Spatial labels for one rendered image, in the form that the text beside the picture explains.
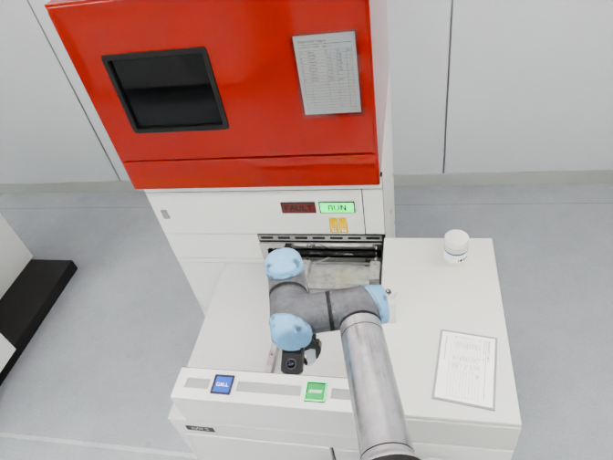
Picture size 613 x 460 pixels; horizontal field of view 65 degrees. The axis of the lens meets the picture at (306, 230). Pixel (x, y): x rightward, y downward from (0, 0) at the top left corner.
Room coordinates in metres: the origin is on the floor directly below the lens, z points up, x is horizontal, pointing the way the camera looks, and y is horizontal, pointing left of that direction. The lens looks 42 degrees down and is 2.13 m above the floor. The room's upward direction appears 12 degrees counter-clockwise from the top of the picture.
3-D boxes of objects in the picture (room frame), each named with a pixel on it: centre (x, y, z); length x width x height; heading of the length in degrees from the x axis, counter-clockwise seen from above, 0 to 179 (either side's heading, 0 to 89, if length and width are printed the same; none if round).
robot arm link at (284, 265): (0.66, 0.06, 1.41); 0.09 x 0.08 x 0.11; 177
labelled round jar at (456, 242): (1.00, -0.44, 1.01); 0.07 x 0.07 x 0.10
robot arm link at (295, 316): (0.56, 0.05, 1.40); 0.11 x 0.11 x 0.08; 87
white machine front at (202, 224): (1.29, 0.13, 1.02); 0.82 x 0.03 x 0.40; 73
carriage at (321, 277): (1.12, -0.04, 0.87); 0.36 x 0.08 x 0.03; 73
